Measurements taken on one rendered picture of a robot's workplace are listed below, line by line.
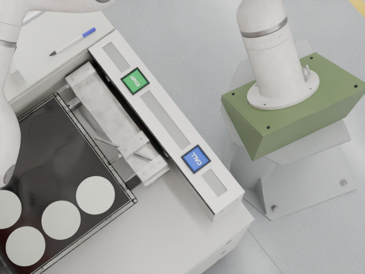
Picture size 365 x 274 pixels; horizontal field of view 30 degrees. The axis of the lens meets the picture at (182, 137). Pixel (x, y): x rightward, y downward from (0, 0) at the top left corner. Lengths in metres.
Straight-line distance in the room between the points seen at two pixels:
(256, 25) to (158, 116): 0.34
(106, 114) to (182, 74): 1.00
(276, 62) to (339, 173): 1.13
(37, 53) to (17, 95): 0.13
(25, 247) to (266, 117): 0.69
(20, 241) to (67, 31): 0.56
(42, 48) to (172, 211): 0.55
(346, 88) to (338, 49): 1.21
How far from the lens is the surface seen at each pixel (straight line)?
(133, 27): 2.89
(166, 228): 1.83
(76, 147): 1.81
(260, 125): 1.66
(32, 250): 1.78
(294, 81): 1.72
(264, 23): 1.64
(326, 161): 2.74
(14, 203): 1.81
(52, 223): 1.78
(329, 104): 1.67
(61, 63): 1.82
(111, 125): 1.83
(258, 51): 1.68
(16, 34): 1.44
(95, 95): 1.86
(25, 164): 1.82
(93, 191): 1.78
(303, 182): 2.71
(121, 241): 1.83
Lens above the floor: 2.63
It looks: 75 degrees down
